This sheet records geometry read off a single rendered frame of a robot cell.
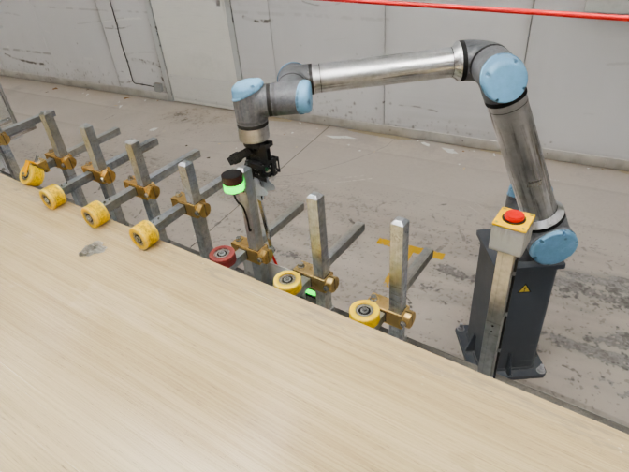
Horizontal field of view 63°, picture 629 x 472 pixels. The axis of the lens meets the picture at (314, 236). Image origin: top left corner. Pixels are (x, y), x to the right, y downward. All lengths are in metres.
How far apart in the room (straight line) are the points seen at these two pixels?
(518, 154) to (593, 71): 2.28
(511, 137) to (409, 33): 2.53
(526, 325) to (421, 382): 1.12
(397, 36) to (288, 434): 3.34
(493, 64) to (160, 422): 1.19
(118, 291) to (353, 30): 3.08
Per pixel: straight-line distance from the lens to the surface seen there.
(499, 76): 1.50
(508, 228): 1.13
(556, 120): 4.00
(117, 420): 1.27
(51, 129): 2.28
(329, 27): 4.29
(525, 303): 2.18
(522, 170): 1.66
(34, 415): 1.37
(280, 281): 1.46
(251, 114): 1.47
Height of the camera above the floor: 1.85
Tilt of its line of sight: 36 degrees down
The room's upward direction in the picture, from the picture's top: 5 degrees counter-clockwise
